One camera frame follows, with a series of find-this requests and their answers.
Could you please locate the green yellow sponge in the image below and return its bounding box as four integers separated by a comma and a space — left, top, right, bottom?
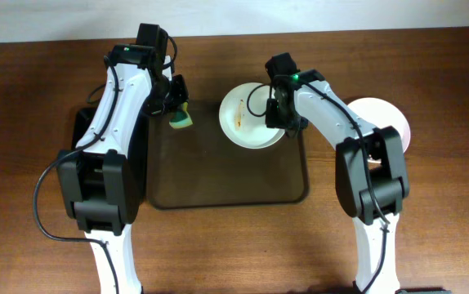
169, 102, 193, 129

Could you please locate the white plate top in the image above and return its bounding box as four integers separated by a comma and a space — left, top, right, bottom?
219, 82, 284, 149

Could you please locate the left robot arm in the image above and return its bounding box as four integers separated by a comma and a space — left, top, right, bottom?
56, 24, 192, 293

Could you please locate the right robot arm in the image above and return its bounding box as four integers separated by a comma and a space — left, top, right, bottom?
265, 53, 409, 294

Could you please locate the brown plastic serving tray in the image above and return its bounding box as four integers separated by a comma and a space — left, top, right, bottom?
146, 101, 310, 210

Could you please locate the small black tray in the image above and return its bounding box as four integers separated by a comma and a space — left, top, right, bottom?
71, 107, 149, 203

